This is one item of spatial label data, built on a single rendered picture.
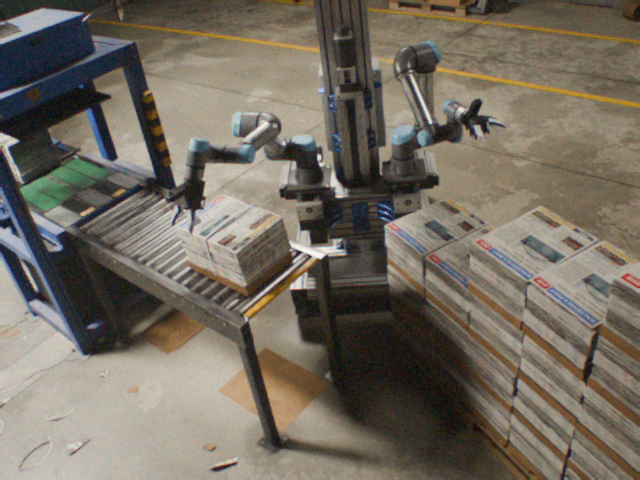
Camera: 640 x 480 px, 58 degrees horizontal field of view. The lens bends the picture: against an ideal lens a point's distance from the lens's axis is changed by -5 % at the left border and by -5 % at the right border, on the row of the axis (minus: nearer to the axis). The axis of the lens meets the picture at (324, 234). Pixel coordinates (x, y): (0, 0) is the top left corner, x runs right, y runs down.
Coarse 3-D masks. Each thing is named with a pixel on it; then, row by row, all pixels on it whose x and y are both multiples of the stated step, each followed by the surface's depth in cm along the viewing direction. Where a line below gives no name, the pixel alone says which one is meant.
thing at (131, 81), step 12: (132, 48) 310; (132, 60) 313; (132, 72) 315; (132, 84) 320; (144, 84) 323; (132, 96) 326; (144, 120) 331; (144, 132) 338; (156, 156) 344; (156, 168) 351; (168, 168) 354; (168, 180) 356
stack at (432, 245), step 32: (416, 224) 271; (448, 224) 268; (480, 224) 265; (416, 256) 258; (448, 256) 250; (416, 288) 270; (448, 288) 245; (448, 320) 253; (480, 320) 232; (480, 352) 239; (512, 352) 220; (544, 352) 202; (512, 384) 226; (544, 384) 208; (576, 384) 192; (512, 416) 236; (544, 416) 216; (576, 416) 198; (544, 448) 223
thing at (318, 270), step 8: (144, 184) 337; (152, 184) 336; (160, 192) 328; (296, 240) 276; (296, 248) 271; (304, 248) 271; (312, 248) 270; (312, 256) 266; (320, 256) 265; (320, 264) 265; (328, 264) 269; (312, 272) 273; (320, 272) 269; (328, 272) 271
